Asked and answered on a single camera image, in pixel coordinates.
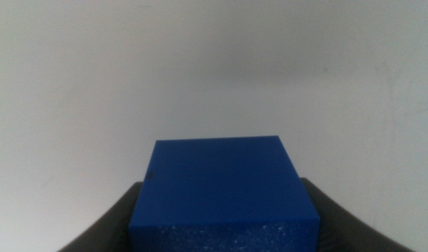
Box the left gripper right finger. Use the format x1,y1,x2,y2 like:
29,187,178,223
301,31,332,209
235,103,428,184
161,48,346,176
299,177,417,252

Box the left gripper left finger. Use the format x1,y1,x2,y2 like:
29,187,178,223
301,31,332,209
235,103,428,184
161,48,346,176
57,181,144,252

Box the blue cube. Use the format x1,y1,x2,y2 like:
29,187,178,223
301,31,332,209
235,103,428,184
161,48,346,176
127,135,322,252

